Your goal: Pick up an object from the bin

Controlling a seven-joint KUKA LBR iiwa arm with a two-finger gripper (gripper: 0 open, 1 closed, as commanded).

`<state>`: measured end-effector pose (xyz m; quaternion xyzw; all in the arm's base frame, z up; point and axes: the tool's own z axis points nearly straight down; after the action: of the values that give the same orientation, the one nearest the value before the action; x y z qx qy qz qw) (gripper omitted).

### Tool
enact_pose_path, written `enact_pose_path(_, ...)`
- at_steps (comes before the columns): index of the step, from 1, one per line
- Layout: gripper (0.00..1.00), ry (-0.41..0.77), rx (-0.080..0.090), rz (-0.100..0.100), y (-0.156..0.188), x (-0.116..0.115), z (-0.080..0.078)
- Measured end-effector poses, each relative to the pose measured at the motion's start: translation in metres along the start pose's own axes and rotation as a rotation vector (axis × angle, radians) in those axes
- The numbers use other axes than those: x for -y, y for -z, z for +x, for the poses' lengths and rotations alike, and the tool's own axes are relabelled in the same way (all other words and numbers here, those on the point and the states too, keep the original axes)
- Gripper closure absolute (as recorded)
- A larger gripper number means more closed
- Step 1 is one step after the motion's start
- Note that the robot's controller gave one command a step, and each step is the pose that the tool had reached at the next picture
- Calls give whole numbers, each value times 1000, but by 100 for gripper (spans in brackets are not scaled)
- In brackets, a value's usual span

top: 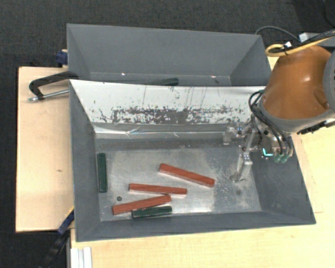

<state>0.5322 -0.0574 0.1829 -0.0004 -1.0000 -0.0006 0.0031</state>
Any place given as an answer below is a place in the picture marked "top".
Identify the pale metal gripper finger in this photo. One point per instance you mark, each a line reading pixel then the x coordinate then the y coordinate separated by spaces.
pixel 244 167
pixel 231 135

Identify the red-brown flat block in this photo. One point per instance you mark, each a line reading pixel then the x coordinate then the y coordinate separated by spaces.
pixel 187 174
pixel 156 189
pixel 141 204

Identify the grey metal bin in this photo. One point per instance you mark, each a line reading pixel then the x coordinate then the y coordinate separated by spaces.
pixel 167 160

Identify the dark green flat block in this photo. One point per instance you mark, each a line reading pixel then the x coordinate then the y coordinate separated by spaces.
pixel 102 173
pixel 152 211

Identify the pale wood board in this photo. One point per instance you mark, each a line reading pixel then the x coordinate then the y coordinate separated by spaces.
pixel 42 149

